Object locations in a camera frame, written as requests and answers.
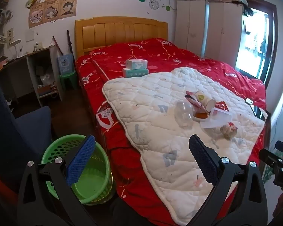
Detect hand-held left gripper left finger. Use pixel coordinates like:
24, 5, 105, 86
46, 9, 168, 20
17, 135, 97, 226

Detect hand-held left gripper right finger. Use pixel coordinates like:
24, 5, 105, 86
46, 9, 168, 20
188, 134, 268, 226

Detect green plastic basket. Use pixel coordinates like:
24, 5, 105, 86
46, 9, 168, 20
41, 134, 112, 204

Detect clear plastic box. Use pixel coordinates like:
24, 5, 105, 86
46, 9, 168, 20
200, 108, 233, 129

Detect crumpled paper wrapper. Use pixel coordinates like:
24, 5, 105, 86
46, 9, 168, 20
220, 122, 238, 139

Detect black smartphone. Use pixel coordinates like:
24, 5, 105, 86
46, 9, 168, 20
249, 104, 266, 121

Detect clear plastic bottle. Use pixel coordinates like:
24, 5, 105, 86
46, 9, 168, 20
175, 100, 195, 129

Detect white paper cup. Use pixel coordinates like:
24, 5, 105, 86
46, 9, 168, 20
195, 91, 217, 112

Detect red white snack wrapper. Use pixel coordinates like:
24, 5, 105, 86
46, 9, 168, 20
184, 92, 200, 109

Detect dark blue chair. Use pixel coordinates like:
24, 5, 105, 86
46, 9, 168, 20
0, 61, 53, 177

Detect white quilted mat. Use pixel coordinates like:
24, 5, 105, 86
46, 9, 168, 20
102, 67, 266, 225

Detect teal tissue pack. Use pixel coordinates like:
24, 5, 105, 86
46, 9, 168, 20
123, 68, 149, 78

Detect red bed with wooden headboard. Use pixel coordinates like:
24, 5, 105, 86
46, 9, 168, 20
75, 38, 267, 226

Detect dark framed window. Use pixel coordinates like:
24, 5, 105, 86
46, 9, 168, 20
235, 0, 278, 86

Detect dark long stick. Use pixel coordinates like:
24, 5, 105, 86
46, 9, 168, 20
66, 30, 74, 55

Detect white desk lamp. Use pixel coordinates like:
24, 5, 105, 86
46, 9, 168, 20
9, 39, 23, 57

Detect white wardrobe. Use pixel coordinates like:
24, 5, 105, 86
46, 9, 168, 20
174, 0, 245, 69

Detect wooden bed headboard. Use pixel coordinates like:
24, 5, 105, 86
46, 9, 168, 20
75, 16, 168, 60

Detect red handled stick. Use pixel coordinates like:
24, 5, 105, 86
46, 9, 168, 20
52, 36, 65, 56

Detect brown cartoon wall poster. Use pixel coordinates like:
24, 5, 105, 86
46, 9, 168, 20
28, 0, 78, 29

